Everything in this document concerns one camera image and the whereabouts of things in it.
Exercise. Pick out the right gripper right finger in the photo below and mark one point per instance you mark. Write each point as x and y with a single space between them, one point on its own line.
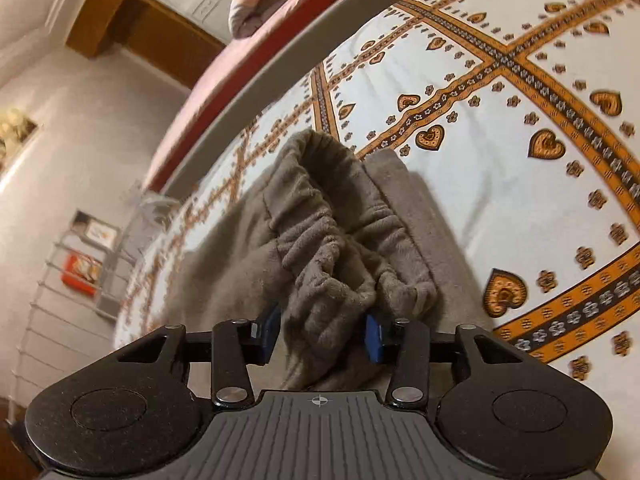
471 406

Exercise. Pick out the white low drawer cabinet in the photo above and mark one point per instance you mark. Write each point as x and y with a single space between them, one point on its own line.
114 278

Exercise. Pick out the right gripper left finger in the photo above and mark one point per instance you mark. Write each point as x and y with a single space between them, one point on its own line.
147 403

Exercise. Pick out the grey-brown fleece pants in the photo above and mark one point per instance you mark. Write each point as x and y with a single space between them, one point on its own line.
326 238

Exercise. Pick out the wall picture poster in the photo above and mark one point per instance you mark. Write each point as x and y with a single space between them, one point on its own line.
16 129

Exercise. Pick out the white orange patterned bedsheet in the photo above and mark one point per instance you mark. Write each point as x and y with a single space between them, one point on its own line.
522 118

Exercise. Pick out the red picture board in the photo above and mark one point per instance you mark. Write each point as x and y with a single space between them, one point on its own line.
81 273

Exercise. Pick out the small framed picture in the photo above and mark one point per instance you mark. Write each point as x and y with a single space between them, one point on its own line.
96 230

